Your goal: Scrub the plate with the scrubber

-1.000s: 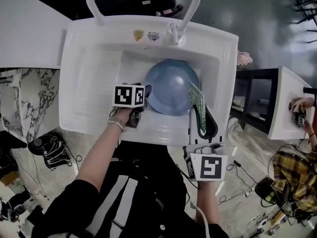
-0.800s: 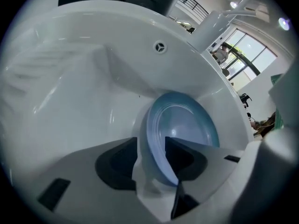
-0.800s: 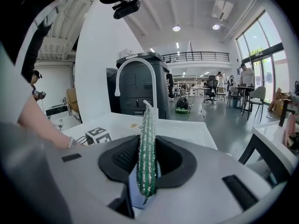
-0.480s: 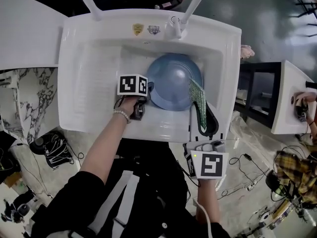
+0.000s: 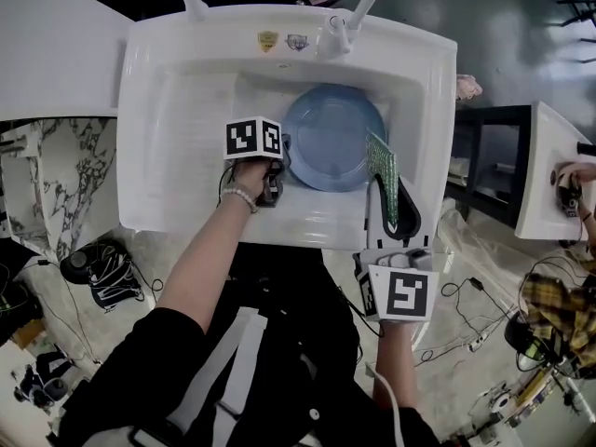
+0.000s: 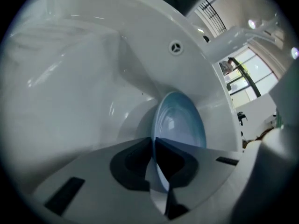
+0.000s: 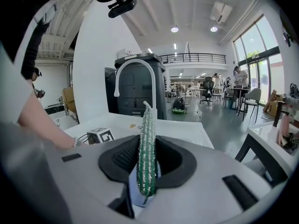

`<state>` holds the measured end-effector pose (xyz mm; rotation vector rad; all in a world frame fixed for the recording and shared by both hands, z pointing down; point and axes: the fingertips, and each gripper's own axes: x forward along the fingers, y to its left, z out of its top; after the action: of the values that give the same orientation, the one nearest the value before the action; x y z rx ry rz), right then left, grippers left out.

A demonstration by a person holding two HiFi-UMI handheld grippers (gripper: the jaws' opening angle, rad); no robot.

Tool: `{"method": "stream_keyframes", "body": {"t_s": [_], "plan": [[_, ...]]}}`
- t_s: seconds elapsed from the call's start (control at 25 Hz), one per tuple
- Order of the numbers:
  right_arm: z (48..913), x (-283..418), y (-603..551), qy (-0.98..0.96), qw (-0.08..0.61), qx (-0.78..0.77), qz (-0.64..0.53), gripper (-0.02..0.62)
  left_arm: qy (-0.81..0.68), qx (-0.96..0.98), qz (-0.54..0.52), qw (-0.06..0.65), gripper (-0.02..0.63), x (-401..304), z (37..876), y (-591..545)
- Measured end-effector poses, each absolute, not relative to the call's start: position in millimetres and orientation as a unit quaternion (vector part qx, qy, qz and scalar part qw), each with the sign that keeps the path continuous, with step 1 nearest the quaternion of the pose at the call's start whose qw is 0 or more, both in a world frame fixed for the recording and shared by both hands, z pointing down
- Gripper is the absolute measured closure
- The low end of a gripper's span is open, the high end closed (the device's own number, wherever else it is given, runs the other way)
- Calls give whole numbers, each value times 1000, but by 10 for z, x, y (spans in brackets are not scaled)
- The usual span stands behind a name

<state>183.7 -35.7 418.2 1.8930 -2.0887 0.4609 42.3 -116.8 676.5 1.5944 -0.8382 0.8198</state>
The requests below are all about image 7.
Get pink plate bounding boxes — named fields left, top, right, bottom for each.
left=276, top=112, right=292, bottom=147

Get black office chair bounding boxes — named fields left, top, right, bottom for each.
left=200, top=77, right=215, bottom=105

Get black faucet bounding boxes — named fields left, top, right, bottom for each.
left=273, top=101, right=295, bottom=128

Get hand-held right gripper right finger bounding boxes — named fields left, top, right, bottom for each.
left=140, top=135, right=290, bottom=224

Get grey dining chair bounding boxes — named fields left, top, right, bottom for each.
left=238, top=87, right=262, bottom=121

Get white ceiling air conditioner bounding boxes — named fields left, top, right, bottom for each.
left=210, top=0, right=233, bottom=23

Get black head-worn camera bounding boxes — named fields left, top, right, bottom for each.
left=96, top=0, right=143, bottom=19

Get black round table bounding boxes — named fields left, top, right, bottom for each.
left=230, top=87, right=250, bottom=112

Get person's black top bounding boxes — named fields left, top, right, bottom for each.
left=0, top=0, right=94, bottom=80

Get green black bag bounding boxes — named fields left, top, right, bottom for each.
left=171, top=97, right=187, bottom=114

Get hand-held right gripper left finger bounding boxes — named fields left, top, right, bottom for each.
left=44, top=135, right=142, bottom=224

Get green white dish sponge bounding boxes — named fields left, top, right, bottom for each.
left=136, top=108, right=157, bottom=198

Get cardboard boxes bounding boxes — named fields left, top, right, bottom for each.
left=263, top=90, right=285, bottom=116

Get black mezzanine railing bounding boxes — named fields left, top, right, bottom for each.
left=158, top=52, right=227, bottom=64

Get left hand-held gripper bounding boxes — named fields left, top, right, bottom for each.
left=86, top=126, right=115, bottom=145

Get white curved faucet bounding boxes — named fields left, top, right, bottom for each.
left=114, top=59, right=157, bottom=120

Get dark grey cabinet machine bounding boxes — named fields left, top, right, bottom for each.
left=114, top=54, right=168, bottom=120

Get tripod stand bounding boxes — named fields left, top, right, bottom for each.
left=186, top=94, right=203, bottom=119

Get white sink on black frame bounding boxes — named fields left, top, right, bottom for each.
left=235, top=119, right=299, bottom=188

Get person's left forearm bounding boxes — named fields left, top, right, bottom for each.
left=17, top=94, right=79, bottom=150

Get glass entrance doors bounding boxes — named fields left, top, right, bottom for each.
left=232, top=14, right=285, bottom=102

